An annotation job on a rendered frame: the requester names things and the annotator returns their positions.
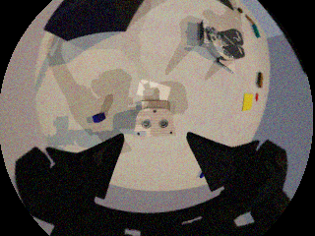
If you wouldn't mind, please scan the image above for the teal block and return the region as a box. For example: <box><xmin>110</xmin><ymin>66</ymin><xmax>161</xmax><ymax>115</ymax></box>
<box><xmin>252</xmin><ymin>24</ymin><xmax>260</xmax><ymax>38</ymax></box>

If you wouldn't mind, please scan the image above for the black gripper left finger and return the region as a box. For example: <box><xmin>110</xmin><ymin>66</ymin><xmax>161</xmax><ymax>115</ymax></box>
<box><xmin>44</xmin><ymin>134</ymin><xmax>125</xmax><ymax>200</ymax></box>

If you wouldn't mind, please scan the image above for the brown rectangular block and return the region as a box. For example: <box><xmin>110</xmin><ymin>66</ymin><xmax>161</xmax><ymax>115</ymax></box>
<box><xmin>257</xmin><ymin>72</ymin><xmax>264</xmax><ymax>88</ymax></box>

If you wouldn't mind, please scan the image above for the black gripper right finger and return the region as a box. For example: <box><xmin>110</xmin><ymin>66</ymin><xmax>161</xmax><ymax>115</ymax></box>
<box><xmin>186</xmin><ymin>131</ymin><xmax>259</xmax><ymax>192</ymax></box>

